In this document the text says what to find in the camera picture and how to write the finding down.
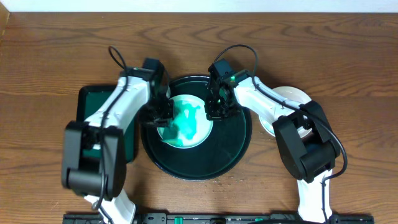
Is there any green sponge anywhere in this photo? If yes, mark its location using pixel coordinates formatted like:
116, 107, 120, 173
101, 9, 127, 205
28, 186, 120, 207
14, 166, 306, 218
170, 101, 184, 131

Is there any green rimmed plate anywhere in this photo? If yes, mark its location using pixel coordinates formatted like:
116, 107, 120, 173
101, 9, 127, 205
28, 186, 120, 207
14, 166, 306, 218
157, 95, 213, 149

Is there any white plate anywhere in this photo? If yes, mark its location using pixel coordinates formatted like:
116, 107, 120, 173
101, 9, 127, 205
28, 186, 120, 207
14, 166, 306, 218
259, 86, 312, 137

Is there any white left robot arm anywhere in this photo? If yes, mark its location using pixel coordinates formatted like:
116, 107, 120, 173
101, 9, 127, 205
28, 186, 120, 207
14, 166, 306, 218
62, 65, 174, 223

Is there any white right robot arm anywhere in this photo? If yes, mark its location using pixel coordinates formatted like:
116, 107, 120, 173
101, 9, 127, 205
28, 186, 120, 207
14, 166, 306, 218
205, 70, 342, 223

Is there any black round tray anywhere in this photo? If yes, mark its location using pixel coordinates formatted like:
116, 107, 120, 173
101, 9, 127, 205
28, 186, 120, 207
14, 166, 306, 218
141, 76, 252, 180

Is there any black rectangular water tray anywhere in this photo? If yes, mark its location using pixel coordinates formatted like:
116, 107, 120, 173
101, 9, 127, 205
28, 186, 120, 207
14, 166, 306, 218
76, 84, 136, 163

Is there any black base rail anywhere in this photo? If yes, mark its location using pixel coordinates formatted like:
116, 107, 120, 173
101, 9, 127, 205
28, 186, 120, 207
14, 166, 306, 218
62, 213, 374, 224

